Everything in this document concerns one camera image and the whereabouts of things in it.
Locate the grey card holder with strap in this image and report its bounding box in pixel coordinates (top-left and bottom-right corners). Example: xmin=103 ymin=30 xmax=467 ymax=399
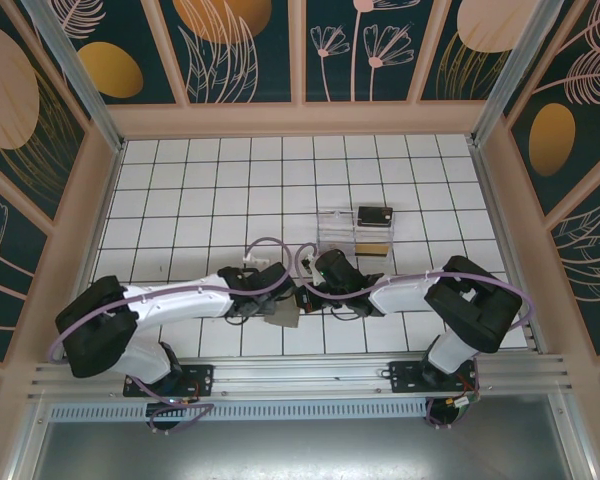
xmin=264 ymin=309 xmax=301 ymax=330

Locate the clear acrylic card organizer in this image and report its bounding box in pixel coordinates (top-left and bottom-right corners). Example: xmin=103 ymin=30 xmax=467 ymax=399
xmin=315 ymin=209 xmax=396 ymax=261

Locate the black credit card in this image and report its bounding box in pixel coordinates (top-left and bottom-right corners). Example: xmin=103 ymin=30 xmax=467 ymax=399
xmin=357 ymin=205 xmax=394 ymax=229

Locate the grey metal panel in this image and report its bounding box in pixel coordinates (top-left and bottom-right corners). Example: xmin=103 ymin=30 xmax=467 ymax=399
xmin=29 ymin=418 xmax=589 ymax=480

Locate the aluminium mounting rail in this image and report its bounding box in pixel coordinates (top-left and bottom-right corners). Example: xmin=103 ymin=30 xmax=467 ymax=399
xmin=29 ymin=353 xmax=571 ymax=401

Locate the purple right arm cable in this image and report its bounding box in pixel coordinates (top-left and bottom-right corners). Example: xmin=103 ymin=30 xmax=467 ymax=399
xmin=295 ymin=242 xmax=534 ymax=334

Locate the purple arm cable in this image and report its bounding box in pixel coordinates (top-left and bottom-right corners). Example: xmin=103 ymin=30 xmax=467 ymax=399
xmin=295 ymin=242 xmax=534 ymax=334
xmin=48 ymin=235 xmax=297 ymax=364

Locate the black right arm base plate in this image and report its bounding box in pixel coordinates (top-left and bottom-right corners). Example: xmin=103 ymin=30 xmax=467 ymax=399
xmin=388 ymin=359 xmax=481 ymax=394

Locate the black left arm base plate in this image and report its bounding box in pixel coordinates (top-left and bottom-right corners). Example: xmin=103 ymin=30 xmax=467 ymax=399
xmin=123 ymin=364 xmax=215 ymax=399

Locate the slotted grey cable duct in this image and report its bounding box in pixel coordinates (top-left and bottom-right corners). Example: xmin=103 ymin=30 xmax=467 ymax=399
xmin=47 ymin=398 xmax=431 ymax=421

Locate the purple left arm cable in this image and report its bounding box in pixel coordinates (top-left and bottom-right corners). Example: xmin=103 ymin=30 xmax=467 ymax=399
xmin=48 ymin=235 xmax=297 ymax=364

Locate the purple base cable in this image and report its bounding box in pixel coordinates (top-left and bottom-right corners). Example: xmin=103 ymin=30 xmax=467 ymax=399
xmin=426 ymin=397 xmax=466 ymax=431
xmin=138 ymin=382 xmax=216 ymax=435

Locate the aluminium frame post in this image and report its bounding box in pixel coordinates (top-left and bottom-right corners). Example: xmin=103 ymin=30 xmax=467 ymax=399
xmin=22 ymin=0 xmax=126 ymax=154
xmin=469 ymin=0 xmax=556 ymax=146

